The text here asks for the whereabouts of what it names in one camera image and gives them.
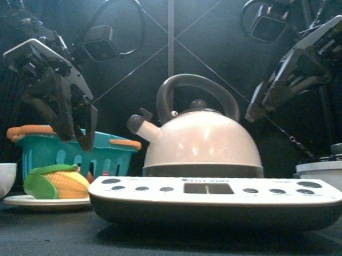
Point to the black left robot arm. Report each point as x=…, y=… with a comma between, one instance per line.
x=27, y=20

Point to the yellow toy corn green husk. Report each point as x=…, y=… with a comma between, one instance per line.
x=67, y=185

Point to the white toy frying pan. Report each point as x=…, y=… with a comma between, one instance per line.
x=6, y=178

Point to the white toy pot grey lid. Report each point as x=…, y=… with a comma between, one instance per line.
x=323, y=173

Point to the small white plate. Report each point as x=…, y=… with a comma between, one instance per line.
x=41, y=201

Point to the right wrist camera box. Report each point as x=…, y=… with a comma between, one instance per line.
x=269, y=28

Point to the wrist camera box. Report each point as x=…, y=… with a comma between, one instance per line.
x=269, y=28
x=101, y=45

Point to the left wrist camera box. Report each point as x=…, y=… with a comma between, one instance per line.
x=101, y=45

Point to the vertical metal frame pole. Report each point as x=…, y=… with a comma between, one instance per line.
x=170, y=36

